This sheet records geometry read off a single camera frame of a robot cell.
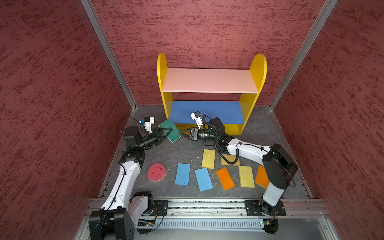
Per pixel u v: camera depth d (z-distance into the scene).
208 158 0.90
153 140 0.67
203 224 0.77
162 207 0.74
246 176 0.84
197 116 0.72
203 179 0.83
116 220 0.38
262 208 0.66
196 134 0.68
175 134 0.73
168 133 0.72
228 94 1.16
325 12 0.73
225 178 0.83
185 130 0.72
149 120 0.70
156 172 0.83
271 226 0.70
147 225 0.72
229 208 0.76
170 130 0.73
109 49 0.87
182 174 0.85
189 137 0.71
